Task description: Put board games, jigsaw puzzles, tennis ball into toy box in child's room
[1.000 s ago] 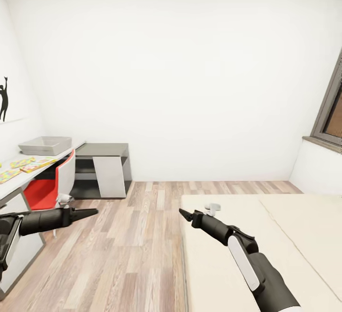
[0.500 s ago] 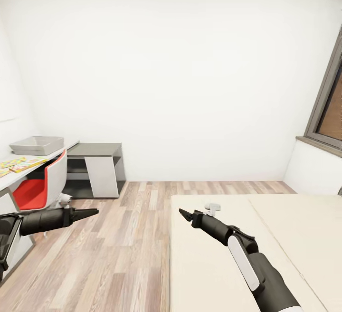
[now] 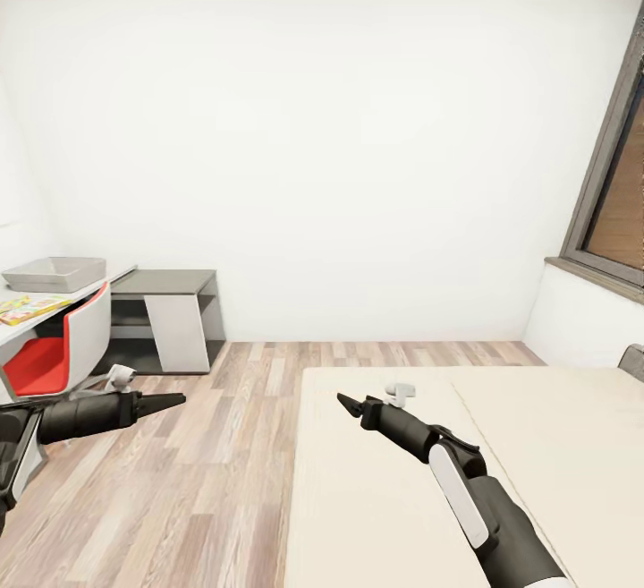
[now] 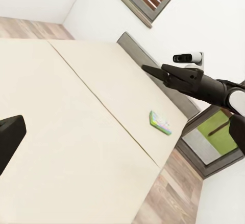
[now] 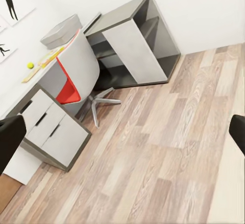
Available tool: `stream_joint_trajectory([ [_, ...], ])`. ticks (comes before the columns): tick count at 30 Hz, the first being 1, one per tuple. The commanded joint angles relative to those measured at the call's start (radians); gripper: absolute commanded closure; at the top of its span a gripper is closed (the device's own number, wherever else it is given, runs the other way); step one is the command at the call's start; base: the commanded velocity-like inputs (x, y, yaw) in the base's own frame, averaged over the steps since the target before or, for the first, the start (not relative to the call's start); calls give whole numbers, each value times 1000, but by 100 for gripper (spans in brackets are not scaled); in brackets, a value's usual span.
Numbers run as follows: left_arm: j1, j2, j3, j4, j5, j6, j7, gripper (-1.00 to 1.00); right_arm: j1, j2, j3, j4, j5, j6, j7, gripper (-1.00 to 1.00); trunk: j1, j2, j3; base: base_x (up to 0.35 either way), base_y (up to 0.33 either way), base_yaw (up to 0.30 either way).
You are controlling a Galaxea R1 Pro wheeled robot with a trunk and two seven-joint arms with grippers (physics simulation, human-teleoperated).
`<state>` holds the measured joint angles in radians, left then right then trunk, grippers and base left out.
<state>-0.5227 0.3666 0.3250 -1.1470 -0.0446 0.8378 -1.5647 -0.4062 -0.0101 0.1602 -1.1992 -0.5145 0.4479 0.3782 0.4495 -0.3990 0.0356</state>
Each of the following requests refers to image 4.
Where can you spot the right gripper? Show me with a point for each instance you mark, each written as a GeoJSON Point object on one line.
{"type": "Point", "coordinates": [192, 82]}

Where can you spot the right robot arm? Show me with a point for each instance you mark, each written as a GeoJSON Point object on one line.
{"type": "Point", "coordinates": [192, 81]}

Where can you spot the door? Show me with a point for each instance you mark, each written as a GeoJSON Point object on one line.
{"type": "Point", "coordinates": [205, 143]}

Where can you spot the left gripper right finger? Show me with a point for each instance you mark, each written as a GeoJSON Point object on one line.
{"type": "Point", "coordinates": [237, 131]}

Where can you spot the bed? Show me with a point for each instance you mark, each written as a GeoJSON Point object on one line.
{"type": "Point", "coordinates": [91, 154]}

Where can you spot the board game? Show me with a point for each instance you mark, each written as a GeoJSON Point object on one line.
{"type": "Point", "coordinates": [160, 122]}

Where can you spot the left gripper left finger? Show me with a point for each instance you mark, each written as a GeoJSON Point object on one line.
{"type": "Point", "coordinates": [12, 132]}

